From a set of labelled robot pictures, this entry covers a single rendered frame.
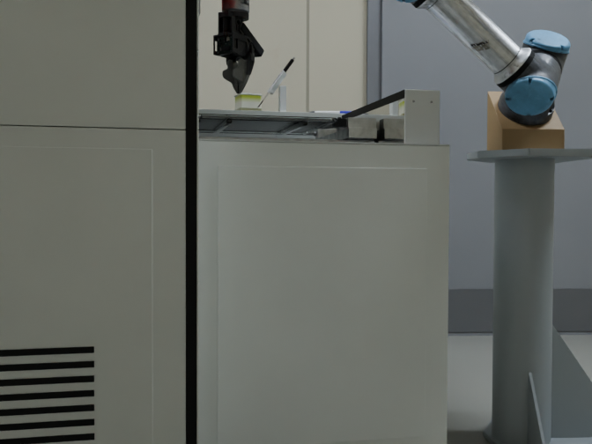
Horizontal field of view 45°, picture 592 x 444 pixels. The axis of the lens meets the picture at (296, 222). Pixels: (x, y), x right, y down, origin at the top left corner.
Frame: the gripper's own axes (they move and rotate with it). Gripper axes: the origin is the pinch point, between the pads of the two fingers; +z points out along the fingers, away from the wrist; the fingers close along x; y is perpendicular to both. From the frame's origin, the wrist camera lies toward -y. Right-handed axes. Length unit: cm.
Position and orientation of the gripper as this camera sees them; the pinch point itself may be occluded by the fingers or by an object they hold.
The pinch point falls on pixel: (240, 89)
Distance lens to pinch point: 201.6
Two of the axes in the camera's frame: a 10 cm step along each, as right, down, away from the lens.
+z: 0.0, 10.0, 0.3
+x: 8.0, 0.2, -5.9
